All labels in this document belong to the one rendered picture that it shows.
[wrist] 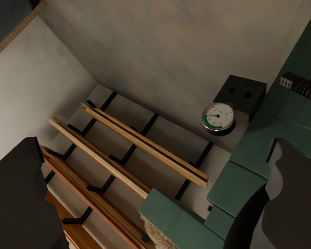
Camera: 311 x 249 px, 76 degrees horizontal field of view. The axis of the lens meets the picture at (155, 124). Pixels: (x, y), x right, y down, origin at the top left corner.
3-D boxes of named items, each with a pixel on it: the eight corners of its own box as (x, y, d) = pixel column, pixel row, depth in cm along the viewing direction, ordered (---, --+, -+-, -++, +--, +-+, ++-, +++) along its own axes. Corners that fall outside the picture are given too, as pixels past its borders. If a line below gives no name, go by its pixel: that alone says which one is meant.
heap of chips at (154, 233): (174, 243, 37) (163, 262, 36) (192, 242, 48) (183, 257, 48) (140, 213, 42) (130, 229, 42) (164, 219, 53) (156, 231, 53)
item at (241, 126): (267, 82, 40) (249, 113, 39) (264, 113, 50) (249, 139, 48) (228, 72, 45) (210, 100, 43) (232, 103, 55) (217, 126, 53)
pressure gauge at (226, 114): (246, 100, 37) (225, 136, 36) (247, 110, 40) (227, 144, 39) (215, 91, 41) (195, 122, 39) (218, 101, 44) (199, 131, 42)
